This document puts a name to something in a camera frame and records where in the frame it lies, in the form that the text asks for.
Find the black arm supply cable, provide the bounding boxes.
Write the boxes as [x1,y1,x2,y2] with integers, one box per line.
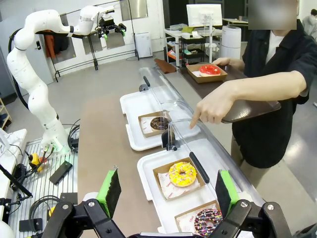
[8,28,31,110]

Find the person's left forearm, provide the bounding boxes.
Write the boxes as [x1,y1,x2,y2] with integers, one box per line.
[234,70,308,101]

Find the bystander in grey top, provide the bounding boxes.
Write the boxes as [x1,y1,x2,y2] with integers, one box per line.
[302,8,317,40]

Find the paper liner under chocolate donut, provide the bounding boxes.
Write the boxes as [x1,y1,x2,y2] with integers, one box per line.
[140,117,156,135]

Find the person's left hand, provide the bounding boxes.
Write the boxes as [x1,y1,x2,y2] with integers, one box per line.
[189,81,239,129]

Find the coiled black cable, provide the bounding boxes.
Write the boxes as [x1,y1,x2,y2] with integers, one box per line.
[67,119,81,152]

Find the dark brown serving tray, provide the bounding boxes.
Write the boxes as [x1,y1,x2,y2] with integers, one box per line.
[177,63,282,124]

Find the computer monitor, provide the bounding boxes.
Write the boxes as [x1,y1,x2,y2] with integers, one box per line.
[186,3,223,28]

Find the red glazed donut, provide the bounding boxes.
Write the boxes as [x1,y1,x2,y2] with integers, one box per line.
[199,64,221,77]

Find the white cylindrical air purifier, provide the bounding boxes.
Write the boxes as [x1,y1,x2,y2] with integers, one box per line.
[221,25,242,60]

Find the yellow emergency stop button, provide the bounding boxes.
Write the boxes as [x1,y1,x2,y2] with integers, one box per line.
[28,153,44,172]

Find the cardboard box of red donut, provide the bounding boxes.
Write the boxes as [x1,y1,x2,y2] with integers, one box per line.
[186,63,228,84]

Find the yellow sprinkled donut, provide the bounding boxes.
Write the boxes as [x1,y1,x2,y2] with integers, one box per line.
[168,161,197,188]

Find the paper liner under sprinkled donut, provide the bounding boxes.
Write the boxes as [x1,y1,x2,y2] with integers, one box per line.
[178,213,199,234]

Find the silver panel board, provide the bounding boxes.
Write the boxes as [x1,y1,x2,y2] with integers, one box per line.
[82,34,103,56]
[106,32,126,50]

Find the clear plastic tray cover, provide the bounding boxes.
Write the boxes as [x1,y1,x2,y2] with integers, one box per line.
[162,99,264,206]
[138,66,199,124]

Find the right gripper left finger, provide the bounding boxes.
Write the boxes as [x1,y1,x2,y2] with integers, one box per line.
[41,168,129,238]

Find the flat black box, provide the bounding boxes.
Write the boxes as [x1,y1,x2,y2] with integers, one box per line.
[49,160,73,185]

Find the black shelf cart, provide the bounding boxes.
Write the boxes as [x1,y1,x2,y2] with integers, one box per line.
[181,34,213,67]

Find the cardboard box of chocolate donut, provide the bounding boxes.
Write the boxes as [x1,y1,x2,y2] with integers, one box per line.
[138,111,173,138]

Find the person in black jacket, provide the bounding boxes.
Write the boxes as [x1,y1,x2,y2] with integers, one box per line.
[230,19,317,189]

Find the paper liner under yellow donut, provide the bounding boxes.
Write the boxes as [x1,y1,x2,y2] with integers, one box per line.
[158,172,201,200]

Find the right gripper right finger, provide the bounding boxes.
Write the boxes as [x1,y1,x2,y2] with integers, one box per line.
[209,170,293,238]

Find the cardboard box of sprinkled donut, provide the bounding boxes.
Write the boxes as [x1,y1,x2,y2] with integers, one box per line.
[174,200,223,235]

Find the white display tray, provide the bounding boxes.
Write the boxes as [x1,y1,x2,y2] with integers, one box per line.
[137,138,248,234]
[119,91,201,151]

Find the chocolate glazed donut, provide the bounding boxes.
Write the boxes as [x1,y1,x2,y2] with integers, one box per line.
[150,116,171,132]

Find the person's right hand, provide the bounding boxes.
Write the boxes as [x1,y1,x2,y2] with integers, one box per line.
[212,57,246,71]

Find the white box appliance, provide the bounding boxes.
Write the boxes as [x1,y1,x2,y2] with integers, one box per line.
[135,32,153,59]

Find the cardboard box of yellow donut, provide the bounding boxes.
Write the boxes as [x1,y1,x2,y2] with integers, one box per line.
[153,157,206,201]

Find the chocolate donut with coloured sprinkles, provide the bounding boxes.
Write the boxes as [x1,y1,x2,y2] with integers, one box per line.
[194,208,223,238]

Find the brown board on floor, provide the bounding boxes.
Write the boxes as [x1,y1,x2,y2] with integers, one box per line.
[154,58,177,74]

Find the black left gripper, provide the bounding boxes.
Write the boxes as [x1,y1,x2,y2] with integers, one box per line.
[97,16,127,42]

